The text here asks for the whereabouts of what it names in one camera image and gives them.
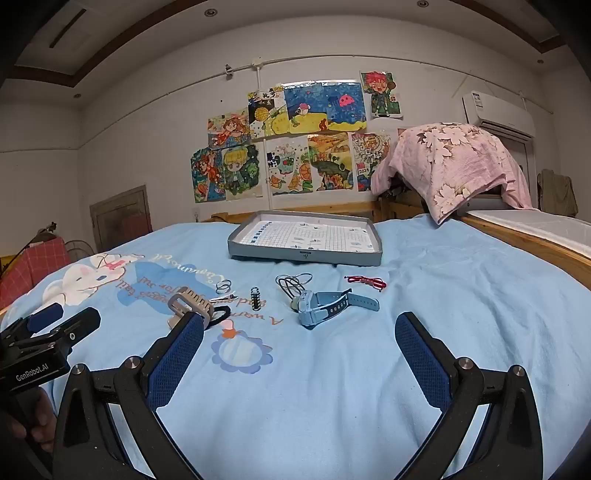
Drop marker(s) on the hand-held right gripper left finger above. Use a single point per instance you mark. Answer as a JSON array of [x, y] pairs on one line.
[[178, 360]]

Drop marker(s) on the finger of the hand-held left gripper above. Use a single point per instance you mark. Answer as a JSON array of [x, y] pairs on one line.
[[44, 314], [74, 327]]

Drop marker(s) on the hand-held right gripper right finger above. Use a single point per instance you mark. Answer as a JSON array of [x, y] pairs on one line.
[[422, 364]]

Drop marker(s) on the beige hair claw clip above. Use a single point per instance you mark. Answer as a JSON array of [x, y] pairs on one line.
[[187, 300]]

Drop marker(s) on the white wavy hair clip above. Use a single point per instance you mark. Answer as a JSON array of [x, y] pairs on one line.
[[224, 299]]

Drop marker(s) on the grey cardboard tray box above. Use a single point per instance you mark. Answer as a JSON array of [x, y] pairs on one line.
[[304, 237]]

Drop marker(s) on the person's left hand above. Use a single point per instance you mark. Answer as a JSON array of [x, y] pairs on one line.
[[39, 424]]

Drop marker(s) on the red plaid cloth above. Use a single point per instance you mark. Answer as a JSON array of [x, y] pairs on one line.
[[32, 267]]

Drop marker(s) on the small standing fan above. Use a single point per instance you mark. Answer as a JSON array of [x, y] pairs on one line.
[[82, 251]]

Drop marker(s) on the small black spiral clip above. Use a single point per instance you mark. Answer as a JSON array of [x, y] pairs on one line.
[[255, 297]]

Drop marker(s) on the light blue printed blanket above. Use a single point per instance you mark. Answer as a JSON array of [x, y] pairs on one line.
[[323, 392]]

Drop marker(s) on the grey cabinet door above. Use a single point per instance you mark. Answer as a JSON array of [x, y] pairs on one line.
[[121, 219]]

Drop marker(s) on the white mattress pad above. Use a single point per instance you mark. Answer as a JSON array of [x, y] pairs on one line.
[[531, 221]]

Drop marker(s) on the mermaid and fish drawing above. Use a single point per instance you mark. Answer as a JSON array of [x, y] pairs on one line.
[[207, 175]]

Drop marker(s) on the blond-haired character drawing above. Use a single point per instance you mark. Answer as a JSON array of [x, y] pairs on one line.
[[242, 170]]

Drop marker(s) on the pink floral blanket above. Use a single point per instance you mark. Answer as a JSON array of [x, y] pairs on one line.
[[461, 157]]

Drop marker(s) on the red and white patterned drawing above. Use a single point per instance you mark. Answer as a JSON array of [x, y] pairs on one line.
[[367, 157]]

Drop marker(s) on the olive hanging garment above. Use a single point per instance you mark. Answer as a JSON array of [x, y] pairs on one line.
[[556, 191]]

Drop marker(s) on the bridge landscape drawing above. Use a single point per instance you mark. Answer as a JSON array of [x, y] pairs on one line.
[[330, 161]]

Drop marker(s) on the turtle drawing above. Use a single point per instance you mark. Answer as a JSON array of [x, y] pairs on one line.
[[288, 166]]

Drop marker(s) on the orange-haired girl drawing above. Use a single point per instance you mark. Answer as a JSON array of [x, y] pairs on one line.
[[228, 129]]

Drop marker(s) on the black and yellow pineapple drawing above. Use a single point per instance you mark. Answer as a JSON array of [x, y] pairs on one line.
[[265, 115]]

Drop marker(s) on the white air conditioner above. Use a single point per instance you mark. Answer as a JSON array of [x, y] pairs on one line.
[[496, 110]]

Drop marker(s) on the blue sea jellyfish drawing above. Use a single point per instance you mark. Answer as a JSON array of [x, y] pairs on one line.
[[323, 108]]

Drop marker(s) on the red-haired character drawing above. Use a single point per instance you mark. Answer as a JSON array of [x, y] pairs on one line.
[[379, 92]]

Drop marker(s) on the wooden bed frame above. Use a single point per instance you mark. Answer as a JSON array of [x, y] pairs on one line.
[[531, 242]]

